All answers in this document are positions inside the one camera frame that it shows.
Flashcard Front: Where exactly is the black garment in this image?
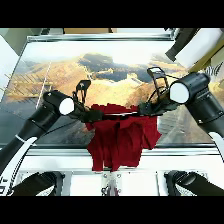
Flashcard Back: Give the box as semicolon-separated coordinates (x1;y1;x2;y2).
164;28;202;63

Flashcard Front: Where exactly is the red garment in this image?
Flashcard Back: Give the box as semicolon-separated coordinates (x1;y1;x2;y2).
85;103;163;173

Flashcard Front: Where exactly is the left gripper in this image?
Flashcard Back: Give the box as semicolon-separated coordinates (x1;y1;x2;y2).
74;105;105;124

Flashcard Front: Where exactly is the white garment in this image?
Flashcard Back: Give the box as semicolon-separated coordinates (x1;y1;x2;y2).
174;28;224;70

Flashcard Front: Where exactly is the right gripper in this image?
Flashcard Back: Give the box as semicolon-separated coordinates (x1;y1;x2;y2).
137;97;180;118

